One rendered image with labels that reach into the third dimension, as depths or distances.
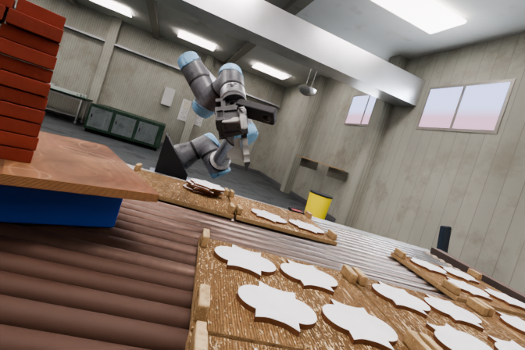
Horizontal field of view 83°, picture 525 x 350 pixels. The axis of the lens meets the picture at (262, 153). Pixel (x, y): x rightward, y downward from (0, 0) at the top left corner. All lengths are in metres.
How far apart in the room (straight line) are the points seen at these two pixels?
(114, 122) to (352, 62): 6.94
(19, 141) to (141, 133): 9.07
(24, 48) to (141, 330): 0.49
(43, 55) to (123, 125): 9.12
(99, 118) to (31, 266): 9.31
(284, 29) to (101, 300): 4.74
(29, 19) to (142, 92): 11.27
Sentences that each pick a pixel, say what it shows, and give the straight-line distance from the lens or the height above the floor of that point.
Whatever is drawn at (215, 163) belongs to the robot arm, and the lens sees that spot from 1.62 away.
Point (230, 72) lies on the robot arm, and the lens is 0.93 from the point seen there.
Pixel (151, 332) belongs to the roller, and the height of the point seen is 0.92.
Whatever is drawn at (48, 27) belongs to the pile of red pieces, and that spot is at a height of 1.28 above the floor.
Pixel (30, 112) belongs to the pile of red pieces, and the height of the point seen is 1.13.
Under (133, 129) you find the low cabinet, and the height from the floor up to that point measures 0.45.
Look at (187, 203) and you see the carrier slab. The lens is 1.06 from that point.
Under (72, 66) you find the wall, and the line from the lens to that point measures 12.34.
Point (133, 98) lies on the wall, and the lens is 11.92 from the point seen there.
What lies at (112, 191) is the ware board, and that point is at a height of 1.03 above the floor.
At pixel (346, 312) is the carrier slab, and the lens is 0.67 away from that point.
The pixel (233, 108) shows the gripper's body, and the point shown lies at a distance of 0.80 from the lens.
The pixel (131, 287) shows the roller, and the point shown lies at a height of 0.92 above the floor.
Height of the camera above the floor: 1.20
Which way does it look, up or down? 2 degrees down
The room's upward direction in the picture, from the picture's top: 18 degrees clockwise
